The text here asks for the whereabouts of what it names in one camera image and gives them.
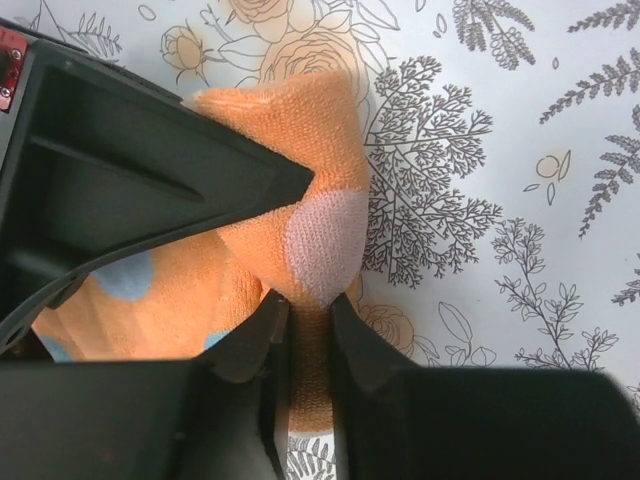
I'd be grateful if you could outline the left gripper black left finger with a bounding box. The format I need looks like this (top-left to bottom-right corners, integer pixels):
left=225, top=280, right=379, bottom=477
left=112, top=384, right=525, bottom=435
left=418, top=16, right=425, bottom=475
left=1, top=292, right=290, bottom=479

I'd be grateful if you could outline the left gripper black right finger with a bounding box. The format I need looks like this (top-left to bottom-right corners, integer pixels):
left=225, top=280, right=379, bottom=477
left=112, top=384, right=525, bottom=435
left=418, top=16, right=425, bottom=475
left=329, top=296, right=639, bottom=480

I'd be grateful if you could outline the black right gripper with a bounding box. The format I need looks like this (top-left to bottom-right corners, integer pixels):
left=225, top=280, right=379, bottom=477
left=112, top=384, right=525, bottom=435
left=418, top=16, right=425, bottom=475
left=1, top=19, right=313, bottom=345

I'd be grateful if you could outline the orange blue patterned towel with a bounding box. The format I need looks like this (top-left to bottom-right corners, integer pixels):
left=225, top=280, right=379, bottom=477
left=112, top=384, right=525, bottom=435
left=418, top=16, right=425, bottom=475
left=34, top=73, right=369, bottom=434

